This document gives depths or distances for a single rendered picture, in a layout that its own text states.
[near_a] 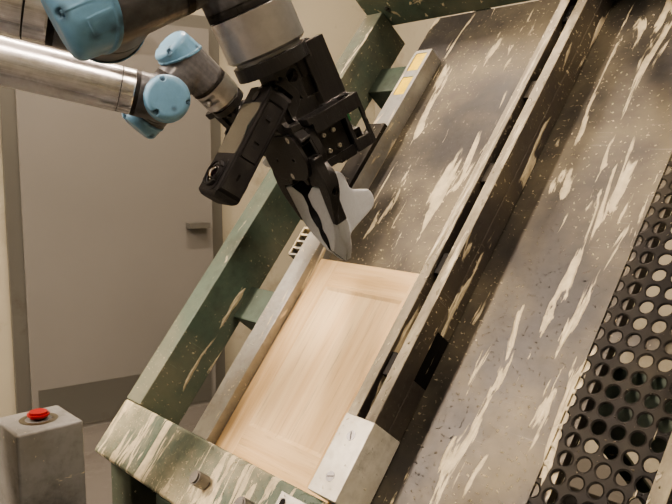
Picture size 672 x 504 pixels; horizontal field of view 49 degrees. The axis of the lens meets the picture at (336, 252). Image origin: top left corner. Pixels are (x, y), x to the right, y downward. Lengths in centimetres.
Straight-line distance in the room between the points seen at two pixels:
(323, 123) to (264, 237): 101
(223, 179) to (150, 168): 345
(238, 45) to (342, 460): 65
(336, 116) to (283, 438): 73
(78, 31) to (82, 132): 337
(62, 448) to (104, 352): 269
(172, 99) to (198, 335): 58
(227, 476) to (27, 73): 71
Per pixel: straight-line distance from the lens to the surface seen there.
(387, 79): 188
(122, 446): 157
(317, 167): 68
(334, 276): 142
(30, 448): 146
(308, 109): 71
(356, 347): 129
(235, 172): 67
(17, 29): 78
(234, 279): 165
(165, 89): 125
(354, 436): 112
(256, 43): 67
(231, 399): 141
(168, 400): 162
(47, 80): 126
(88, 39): 65
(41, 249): 398
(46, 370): 409
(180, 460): 141
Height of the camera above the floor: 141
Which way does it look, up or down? 7 degrees down
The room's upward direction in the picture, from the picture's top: straight up
